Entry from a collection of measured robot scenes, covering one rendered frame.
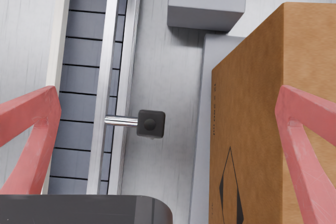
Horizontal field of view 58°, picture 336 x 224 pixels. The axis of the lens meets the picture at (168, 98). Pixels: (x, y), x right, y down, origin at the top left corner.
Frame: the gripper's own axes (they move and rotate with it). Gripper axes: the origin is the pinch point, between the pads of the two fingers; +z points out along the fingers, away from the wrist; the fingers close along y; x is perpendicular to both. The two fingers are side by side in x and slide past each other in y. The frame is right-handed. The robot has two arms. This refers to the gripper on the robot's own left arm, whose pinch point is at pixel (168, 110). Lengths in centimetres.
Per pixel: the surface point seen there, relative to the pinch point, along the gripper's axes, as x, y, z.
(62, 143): 21.5, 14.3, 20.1
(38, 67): 15.9, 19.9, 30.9
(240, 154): 12.2, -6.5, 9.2
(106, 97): 11.9, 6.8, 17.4
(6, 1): 7.8, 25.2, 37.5
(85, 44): 10.9, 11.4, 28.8
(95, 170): 18.1, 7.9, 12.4
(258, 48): 2.6, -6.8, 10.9
